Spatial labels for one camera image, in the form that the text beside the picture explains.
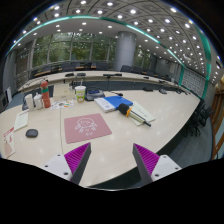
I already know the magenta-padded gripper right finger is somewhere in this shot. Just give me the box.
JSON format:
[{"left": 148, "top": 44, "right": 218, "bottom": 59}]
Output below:
[{"left": 132, "top": 143, "right": 183, "bottom": 186}]

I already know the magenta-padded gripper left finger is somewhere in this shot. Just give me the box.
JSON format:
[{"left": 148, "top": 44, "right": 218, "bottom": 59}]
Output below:
[{"left": 42, "top": 142, "right": 92, "bottom": 185}]

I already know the black computer mouse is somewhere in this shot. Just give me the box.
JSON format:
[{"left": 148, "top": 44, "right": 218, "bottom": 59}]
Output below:
[{"left": 25, "top": 128, "right": 39, "bottom": 139}]

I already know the pink printed mouse pad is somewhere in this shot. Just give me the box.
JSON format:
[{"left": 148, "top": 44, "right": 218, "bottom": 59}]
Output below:
[{"left": 63, "top": 113, "right": 113, "bottom": 145}]

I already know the red and white leaflet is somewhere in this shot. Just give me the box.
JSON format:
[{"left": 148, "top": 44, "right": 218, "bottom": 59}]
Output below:
[{"left": 2, "top": 126, "right": 16, "bottom": 158}]

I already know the white and green booklet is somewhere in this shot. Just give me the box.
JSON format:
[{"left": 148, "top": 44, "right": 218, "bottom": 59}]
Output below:
[{"left": 128, "top": 100, "right": 156, "bottom": 127}]

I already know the white paper booklet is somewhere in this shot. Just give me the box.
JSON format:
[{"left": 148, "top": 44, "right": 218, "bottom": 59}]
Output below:
[{"left": 13, "top": 109, "right": 30, "bottom": 132}]

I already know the colourful printed flyer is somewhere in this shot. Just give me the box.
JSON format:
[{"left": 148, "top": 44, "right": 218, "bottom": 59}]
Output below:
[{"left": 50, "top": 99, "right": 75, "bottom": 111}]

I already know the row of black office chairs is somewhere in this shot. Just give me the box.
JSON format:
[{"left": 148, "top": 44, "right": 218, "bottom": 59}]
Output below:
[
  {"left": 59, "top": 61, "right": 161, "bottom": 76},
  {"left": 187, "top": 99, "right": 214, "bottom": 137}
]

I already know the white lidded mug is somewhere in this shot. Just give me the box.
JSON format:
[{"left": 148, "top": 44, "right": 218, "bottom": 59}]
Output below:
[{"left": 33, "top": 93, "right": 44, "bottom": 110}]

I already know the white paper cup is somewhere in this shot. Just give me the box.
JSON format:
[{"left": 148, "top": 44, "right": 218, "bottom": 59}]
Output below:
[{"left": 25, "top": 93, "right": 35, "bottom": 112}]

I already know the red bottle with green band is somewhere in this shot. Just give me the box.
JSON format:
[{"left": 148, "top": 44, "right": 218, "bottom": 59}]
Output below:
[{"left": 40, "top": 80, "right": 52, "bottom": 109}]

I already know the black handheld microphone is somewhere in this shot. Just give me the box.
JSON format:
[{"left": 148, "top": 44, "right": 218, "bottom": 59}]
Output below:
[{"left": 117, "top": 103, "right": 152, "bottom": 128}]

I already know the beige cardboard box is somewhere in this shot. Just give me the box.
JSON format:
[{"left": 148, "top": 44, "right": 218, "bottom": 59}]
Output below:
[{"left": 53, "top": 83, "right": 76, "bottom": 103}]

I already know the printed drink cup with straw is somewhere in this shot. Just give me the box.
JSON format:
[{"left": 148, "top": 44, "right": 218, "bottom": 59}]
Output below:
[{"left": 74, "top": 85, "right": 87, "bottom": 104}]

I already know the black desk conference unit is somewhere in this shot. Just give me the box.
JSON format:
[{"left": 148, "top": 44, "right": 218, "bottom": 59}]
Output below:
[{"left": 84, "top": 89, "right": 106, "bottom": 102}]

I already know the blue and white book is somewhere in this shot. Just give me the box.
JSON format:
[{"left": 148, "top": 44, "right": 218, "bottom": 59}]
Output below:
[{"left": 93, "top": 95, "right": 134, "bottom": 113}]

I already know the white standing appliance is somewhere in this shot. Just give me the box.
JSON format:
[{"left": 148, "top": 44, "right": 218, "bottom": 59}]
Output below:
[{"left": 5, "top": 87, "right": 13, "bottom": 104}]

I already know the long curved conference table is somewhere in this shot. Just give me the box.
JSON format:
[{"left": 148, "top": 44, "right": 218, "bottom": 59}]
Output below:
[{"left": 18, "top": 70, "right": 188, "bottom": 94}]

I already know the group of ceiling lights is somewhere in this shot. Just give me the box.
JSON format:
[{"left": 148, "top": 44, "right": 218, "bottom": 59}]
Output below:
[{"left": 13, "top": 0, "right": 223, "bottom": 84}]

